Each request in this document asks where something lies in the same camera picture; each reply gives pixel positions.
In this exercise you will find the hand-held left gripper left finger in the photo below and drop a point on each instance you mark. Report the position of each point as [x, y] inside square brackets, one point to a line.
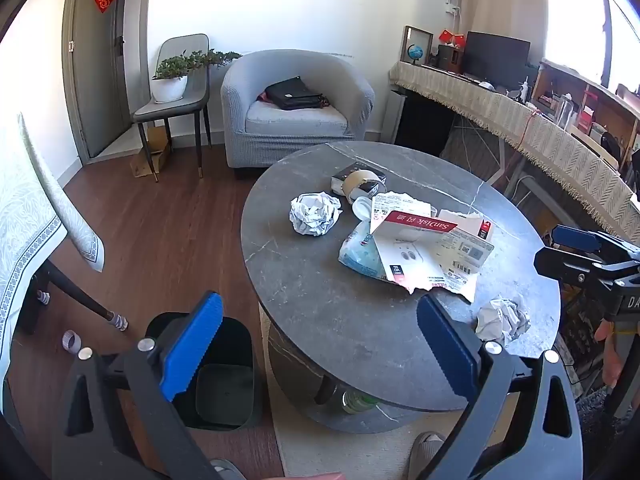
[192, 340]

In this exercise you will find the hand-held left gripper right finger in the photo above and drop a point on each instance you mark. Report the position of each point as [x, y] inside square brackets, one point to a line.
[447, 345]

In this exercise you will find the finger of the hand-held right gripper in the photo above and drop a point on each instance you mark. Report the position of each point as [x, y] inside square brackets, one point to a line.
[575, 237]
[565, 265]

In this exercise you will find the dark green trash bin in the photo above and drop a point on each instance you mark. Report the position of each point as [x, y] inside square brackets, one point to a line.
[225, 340]

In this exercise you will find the large white paper ball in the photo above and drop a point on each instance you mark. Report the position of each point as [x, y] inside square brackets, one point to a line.
[315, 212]

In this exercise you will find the person's right hand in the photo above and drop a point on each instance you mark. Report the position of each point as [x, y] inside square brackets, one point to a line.
[612, 355]

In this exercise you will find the small crumpled white paper ball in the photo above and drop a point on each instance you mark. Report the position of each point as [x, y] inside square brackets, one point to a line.
[500, 320]

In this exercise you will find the torn white packaging card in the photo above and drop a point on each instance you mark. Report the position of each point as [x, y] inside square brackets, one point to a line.
[420, 255]

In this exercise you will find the white box with red label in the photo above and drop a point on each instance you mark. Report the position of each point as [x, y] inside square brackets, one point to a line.
[472, 227]

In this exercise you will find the green glass bottle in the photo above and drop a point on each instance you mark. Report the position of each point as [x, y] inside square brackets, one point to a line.
[357, 402]

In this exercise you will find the grey slipper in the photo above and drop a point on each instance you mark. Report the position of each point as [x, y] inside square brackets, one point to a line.
[425, 455]
[227, 470]

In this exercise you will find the black table leg with sock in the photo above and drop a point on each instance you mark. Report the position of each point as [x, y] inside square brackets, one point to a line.
[80, 295]

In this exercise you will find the small white tape roll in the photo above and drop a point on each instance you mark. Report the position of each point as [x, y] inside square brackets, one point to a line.
[71, 341]

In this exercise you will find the blue tissue packet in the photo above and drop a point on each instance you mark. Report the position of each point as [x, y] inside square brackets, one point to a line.
[357, 255]

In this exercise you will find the round grey marble coffee table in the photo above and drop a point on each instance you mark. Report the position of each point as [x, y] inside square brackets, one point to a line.
[310, 280]

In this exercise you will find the dark grey fuzzy cloth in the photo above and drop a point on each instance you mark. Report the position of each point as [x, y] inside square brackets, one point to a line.
[605, 435]

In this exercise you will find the wooden shelf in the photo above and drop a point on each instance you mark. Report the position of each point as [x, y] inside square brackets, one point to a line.
[575, 95]

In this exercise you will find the beige fringed desk cloth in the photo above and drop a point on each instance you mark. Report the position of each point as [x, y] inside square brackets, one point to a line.
[500, 110]

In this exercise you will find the printed white paper sheet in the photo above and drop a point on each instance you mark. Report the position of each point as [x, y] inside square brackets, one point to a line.
[400, 204]

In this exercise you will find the white round lid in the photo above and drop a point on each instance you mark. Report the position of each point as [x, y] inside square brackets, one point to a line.
[361, 209]

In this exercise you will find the beige tape roll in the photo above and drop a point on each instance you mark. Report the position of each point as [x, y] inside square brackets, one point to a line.
[360, 182]

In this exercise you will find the flat cardboard box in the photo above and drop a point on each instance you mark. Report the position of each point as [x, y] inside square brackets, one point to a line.
[152, 155]

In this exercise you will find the black monitor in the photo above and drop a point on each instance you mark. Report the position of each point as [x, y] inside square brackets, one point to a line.
[497, 55]

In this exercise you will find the white patterned tablecloth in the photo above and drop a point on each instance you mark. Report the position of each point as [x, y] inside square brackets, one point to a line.
[30, 220]

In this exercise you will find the dark brown box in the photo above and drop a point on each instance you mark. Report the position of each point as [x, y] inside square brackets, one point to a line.
[450, 57]

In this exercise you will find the grey dining chair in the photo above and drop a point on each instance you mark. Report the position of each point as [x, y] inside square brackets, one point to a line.
[170, 105]

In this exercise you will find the grey armchair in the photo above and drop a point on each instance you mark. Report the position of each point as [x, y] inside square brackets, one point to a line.
[300, 125]

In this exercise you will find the small blue globe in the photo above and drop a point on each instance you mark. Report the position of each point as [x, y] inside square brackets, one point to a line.
[414, 51]

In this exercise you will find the black bag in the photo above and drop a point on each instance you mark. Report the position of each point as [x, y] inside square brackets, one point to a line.
[292, 95]

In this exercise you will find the potted green plant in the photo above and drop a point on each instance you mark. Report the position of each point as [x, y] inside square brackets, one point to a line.
[172, 75]

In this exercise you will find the grey door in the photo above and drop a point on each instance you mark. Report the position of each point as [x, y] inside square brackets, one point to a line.
[95, 70]

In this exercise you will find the wooden picture frame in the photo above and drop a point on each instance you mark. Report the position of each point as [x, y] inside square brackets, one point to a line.
[404, 40]

